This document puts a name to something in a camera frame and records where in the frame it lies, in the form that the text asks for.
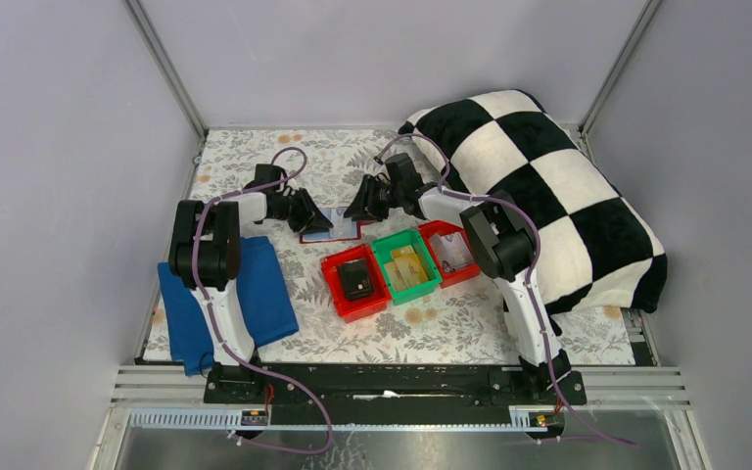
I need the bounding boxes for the white cards in red bin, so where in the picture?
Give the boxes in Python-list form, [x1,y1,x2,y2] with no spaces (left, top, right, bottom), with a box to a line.
[429,232,474,274]

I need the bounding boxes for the red plastic bin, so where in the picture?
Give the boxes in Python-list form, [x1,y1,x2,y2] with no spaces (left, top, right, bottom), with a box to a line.
[417,220,481,289]
[320,245,392,323]

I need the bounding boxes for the black white checkered pillow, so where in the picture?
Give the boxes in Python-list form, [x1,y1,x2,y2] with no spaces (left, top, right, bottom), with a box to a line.
[399,89,668,314]

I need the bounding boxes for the aluminium front rail frame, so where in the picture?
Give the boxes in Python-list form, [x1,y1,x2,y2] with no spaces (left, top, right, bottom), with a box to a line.
[91,365,711,469]

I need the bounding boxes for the white card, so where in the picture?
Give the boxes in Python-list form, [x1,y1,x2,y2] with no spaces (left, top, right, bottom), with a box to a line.
[329,208,359,240]

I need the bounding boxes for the blue folded cloth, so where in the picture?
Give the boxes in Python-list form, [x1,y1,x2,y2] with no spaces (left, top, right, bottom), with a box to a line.
[157,236,299,375]

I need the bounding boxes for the green plastic bin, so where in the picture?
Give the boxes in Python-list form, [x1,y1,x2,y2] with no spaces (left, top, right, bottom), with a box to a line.
[370,229,442,306]

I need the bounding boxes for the gold cards in green bin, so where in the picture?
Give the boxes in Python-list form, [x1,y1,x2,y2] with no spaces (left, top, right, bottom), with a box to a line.
[384,246,430,292]

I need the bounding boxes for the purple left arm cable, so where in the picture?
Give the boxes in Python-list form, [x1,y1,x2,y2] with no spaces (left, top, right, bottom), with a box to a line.
[191,146,337,456]

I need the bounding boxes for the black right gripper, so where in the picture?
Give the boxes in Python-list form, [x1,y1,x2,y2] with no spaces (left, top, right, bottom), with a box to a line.
[343,174,403,223]

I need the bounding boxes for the right red plastic bin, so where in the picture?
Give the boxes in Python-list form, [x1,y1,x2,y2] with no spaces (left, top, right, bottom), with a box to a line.
[417,220,481,289]

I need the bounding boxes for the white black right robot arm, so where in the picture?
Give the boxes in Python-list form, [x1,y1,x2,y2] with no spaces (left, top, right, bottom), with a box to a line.
[345,154,571,403]

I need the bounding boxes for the red leather card holder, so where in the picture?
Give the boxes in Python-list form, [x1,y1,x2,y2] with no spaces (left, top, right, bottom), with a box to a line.
[300,207,367,244]

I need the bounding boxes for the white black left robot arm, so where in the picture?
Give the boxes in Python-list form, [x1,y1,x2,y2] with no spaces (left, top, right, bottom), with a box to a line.
[168,164,332,402]

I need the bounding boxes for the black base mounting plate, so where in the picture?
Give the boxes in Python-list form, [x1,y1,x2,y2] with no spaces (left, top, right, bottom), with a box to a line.
[204,363,588,426]

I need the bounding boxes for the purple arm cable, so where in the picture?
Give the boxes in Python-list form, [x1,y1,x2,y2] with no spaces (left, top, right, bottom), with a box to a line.
[374,133,640,450]
[191,146,337,456]

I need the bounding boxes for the left red plastic bin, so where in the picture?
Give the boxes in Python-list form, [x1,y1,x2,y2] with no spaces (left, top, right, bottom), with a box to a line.
[320,245,392,323]

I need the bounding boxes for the black VIP card stack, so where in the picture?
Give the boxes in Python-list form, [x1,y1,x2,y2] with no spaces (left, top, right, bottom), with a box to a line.
[338,258,374,302]

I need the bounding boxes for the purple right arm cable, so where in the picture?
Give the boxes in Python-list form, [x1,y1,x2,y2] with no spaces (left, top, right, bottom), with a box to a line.
[374,133,640,450]

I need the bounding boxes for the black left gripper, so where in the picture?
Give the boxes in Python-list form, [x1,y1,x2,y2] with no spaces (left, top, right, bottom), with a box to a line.
[272,186,332,234]

